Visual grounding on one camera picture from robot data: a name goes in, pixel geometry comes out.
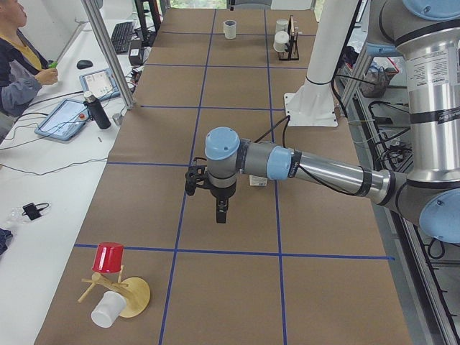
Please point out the white plastic cup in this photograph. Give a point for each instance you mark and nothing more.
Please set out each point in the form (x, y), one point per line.
(108, 309)

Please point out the small black adapter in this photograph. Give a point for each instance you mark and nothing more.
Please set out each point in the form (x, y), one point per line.
(33, 211)

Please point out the black keyboard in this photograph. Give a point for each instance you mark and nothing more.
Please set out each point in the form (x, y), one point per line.
(121, 37)

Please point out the blue white milk carton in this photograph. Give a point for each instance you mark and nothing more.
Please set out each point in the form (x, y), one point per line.
(257, 181)

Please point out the near blue teach pendant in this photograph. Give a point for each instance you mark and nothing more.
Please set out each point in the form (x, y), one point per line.
(64, 122)

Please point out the white grey mug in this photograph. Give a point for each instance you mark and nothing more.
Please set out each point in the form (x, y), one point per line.
(229, 29)

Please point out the far white mug on rack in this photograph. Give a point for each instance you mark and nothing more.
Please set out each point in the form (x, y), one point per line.
(281, 25)

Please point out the aluminium frame post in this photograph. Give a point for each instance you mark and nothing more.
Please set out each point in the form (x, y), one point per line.
(104, 42)

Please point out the black water bottle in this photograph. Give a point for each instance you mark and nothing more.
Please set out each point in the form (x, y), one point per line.
(96, 110)

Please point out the red plastic cup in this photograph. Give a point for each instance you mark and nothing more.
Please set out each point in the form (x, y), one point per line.
(108, 257)

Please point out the wooden cup tree stand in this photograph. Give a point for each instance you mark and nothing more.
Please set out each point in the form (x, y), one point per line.
(135, 290)

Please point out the far blue teach pendant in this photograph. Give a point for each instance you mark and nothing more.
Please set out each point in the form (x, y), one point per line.
(101, 84)

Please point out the white mug on rack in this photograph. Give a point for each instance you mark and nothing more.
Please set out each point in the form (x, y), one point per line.
(281, 25)
(281, 39)

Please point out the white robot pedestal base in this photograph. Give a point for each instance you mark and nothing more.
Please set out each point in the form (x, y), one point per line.
(313, 103)

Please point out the small metal cylinder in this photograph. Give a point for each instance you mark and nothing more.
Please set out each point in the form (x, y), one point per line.
(117, 119)

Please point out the black computer mouse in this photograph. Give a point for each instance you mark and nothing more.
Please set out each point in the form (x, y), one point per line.
(83, 64)

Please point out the seated person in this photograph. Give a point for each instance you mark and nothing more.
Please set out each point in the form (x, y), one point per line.
(24, 71)

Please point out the black wire cup rack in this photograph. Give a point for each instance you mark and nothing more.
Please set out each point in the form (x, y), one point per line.
(291, 52)

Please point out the blue teach pendant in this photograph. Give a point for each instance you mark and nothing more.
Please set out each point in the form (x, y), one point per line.
(64, 122)
(101, 84)

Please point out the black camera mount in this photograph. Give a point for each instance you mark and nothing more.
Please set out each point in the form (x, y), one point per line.
(196, 177)

